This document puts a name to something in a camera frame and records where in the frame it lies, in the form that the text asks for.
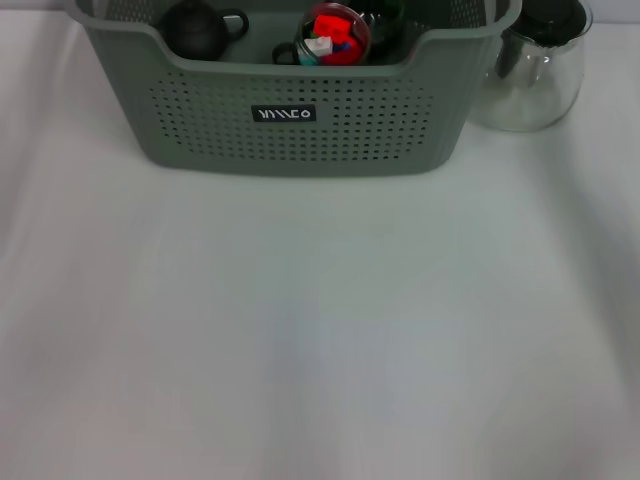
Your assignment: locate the dark red toy brick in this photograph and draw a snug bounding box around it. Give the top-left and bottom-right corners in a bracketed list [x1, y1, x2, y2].
[322, 40, 365, 66]

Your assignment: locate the translucent white toy brick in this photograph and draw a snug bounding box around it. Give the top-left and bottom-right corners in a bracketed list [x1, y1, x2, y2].
[305, 36, 335, 57]

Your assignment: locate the black clay teapot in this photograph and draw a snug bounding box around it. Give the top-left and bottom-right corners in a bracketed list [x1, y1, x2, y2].
[158, 0, 250, 61]

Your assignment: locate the grey-green perforated storage bin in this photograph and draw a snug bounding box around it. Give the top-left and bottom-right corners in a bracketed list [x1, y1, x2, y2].
[74, 0, 524, 179]

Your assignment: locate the glass carafe black lid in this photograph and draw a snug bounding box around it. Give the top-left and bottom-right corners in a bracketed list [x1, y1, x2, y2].
[467, 0, 594, 134]

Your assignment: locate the orange-red long toy brick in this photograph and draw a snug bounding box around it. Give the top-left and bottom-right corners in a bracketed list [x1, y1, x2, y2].
[313, 14, 354, 42]

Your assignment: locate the glass teacup black sleeve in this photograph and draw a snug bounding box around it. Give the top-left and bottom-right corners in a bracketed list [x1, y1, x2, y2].
[359, 0, 406, 51]
[272, 2, 374, 67]

